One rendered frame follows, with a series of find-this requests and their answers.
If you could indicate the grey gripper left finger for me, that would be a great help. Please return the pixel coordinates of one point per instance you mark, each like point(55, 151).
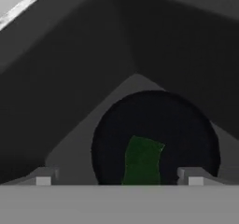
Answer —
point(43, 175)

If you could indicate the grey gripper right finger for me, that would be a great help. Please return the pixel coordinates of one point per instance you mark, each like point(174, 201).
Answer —
point(196, 175)

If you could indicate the black round pan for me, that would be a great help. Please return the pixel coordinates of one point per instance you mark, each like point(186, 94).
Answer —
point(174, 125)

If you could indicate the green sponge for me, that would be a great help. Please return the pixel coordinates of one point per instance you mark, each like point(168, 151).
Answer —
point(142, 162)

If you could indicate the dark grey sink basin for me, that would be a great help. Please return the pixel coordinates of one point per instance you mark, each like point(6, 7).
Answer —
point(93, 62)

